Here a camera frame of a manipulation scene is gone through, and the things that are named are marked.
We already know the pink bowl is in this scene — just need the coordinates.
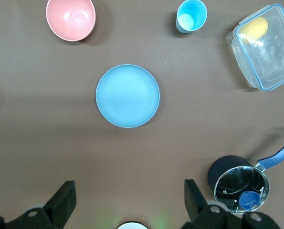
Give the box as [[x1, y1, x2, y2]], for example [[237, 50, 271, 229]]
[[45, 0, 96, 42]]

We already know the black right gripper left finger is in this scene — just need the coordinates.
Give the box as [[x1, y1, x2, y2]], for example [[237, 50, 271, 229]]
[[3, 180, 77, 229]]

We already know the yellow oval object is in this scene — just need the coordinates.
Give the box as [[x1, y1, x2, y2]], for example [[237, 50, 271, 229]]
[[241, 16, 269, 41]]

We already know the glass lid blue knob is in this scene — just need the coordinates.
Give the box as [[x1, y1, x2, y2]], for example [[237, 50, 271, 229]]
[[213, 166, 270, 215]]

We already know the blue plate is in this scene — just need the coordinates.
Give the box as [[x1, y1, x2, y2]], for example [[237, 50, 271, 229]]
[[95, 63, 161, 129]]

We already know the dark saucepan blue handle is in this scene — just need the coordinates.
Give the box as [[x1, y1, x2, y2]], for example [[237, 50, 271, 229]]
[[207, 137, 284, 215]]

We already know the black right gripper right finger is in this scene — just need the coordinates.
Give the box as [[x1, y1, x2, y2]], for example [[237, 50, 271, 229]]
[[181, 179, 281, 229]]

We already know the clear plastic container blue trim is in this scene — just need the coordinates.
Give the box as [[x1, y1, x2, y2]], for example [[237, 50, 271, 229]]
[[226, 3, 284, 92]]

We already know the brown table mat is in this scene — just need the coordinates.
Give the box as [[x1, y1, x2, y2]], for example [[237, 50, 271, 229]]
[[0, 0, 284, 229]]

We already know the blue cup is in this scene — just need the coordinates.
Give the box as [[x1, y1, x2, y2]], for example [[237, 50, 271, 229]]
[[175, 0, 208, 34]]

